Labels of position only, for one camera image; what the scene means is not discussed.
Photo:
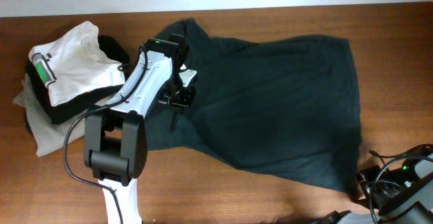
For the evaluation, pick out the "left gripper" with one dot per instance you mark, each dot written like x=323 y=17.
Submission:
x=180 y=99

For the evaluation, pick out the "dark green t-shirt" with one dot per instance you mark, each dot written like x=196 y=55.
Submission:
x=286 y=108

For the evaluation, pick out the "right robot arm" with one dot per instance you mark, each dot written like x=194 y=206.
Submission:
x=410 y=206

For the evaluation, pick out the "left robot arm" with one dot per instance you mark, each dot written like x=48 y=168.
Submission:
x=115 y=137

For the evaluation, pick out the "black folded garment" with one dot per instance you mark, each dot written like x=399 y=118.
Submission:
x=64 y=112

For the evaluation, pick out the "white folded t-shirt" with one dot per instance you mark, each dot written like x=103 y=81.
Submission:
x=74 y=64

